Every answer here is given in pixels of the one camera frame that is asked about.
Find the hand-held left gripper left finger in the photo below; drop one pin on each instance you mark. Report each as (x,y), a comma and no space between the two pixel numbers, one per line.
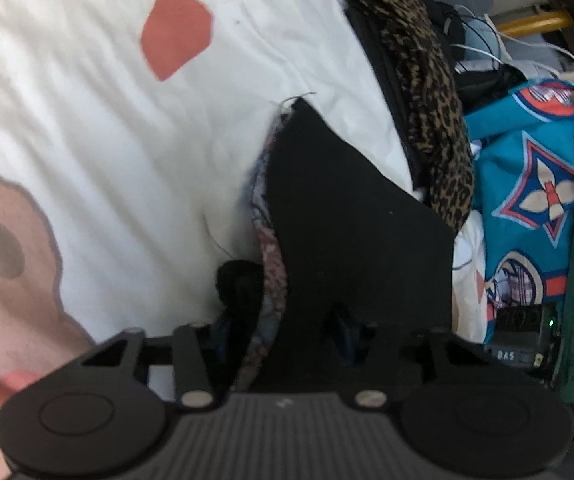
(192,360)

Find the leopard print garment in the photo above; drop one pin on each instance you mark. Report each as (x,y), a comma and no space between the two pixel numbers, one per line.
(432,100)

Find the black garment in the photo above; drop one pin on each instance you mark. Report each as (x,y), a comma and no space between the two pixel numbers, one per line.
(384,75)

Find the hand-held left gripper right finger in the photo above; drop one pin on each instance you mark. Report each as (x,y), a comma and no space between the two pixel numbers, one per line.
(349,340)

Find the teal printed cloth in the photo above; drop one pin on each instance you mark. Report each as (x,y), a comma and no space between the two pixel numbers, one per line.
(517,135)

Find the cream printed blanket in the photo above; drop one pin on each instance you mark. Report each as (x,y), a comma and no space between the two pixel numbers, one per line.
(117,110)

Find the black pants with bear stripe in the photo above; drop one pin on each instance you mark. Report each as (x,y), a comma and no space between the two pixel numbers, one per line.
(357,220)

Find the black bag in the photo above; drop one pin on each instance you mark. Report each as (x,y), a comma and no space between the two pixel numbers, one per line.
(487,80)

